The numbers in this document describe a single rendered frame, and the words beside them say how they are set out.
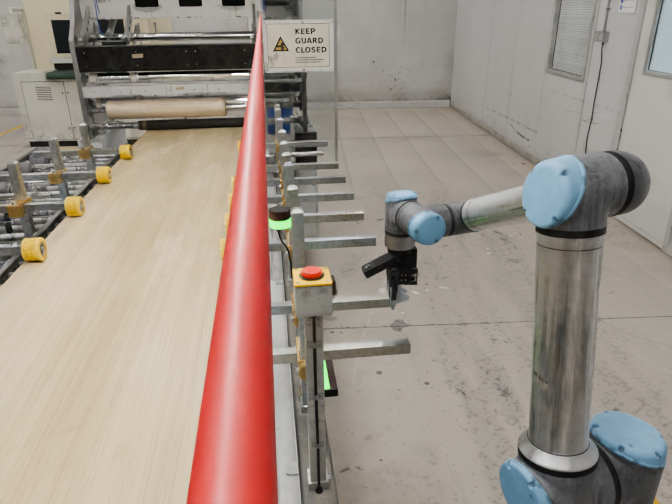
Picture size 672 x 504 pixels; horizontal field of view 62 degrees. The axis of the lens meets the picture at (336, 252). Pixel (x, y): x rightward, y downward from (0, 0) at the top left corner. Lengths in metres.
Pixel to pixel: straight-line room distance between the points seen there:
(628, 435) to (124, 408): 1.05
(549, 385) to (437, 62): 9.57
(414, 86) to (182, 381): 9.42
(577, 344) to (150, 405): 0.87
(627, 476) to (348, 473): 1.28
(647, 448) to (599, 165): 0.59
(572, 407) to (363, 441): 1.46
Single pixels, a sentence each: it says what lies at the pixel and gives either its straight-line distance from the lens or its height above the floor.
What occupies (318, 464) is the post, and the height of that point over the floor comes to 0.78.
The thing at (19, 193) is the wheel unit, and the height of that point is 1.00.
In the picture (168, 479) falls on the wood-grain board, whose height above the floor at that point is 0.90.
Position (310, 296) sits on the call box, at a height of 1.20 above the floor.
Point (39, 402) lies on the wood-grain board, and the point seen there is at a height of 0.90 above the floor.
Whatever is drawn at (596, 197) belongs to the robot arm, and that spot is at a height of 1.39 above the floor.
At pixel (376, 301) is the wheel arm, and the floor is 0.85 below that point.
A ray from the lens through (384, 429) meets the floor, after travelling 2.54.
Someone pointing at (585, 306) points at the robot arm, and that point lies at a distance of 1.06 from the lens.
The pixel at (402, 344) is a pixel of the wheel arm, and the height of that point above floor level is 0.86.
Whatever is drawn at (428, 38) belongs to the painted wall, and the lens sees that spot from 10.43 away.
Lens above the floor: 1.68
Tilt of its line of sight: 24 degrees down
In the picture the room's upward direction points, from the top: 1 degrees counter-clockwise
